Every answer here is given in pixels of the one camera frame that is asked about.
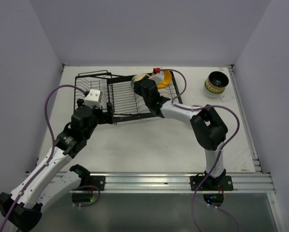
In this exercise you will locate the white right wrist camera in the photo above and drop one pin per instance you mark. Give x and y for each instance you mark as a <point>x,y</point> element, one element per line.
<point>157,76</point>

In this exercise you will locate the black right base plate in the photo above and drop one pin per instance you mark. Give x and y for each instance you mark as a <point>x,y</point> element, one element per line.
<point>211,184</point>

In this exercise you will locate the yellow sun pattern bowl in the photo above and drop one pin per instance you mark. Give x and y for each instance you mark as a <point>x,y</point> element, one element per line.
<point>139,77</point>

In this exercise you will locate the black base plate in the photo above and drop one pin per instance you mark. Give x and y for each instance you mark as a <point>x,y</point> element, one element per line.
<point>97,181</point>
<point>211,184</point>

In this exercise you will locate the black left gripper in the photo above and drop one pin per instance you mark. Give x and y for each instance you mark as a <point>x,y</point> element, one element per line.
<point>104,118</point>

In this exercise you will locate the orange yellow bowl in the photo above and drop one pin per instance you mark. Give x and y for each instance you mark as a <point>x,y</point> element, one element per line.
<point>166,78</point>

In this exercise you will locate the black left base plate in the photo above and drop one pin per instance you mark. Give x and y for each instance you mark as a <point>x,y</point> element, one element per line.
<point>97,181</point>

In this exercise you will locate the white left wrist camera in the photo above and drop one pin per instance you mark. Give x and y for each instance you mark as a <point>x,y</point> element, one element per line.
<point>93,98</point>

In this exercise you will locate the white ribbed bowl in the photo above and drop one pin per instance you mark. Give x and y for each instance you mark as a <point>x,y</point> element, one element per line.
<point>212,95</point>

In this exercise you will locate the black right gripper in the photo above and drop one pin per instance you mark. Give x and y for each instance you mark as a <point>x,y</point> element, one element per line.
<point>137,87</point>

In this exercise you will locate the beige bowl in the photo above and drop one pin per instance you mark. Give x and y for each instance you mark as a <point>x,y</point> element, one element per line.
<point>218,79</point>

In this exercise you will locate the white blue striped bowl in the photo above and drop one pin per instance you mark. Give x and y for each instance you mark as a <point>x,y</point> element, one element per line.
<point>213,89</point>

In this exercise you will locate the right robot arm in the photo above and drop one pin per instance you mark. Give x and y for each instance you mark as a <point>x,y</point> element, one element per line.
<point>209,129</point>

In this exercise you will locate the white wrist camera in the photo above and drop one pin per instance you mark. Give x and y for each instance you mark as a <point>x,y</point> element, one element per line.
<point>157,76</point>
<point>93,98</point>

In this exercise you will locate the aluminium mounting rail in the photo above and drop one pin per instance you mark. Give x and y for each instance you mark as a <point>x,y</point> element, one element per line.
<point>180,183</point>

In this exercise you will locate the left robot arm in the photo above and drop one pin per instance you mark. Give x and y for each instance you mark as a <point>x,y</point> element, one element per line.
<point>25,205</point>

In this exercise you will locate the black wire dish rack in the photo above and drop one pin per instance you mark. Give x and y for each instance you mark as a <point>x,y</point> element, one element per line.
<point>117,90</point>

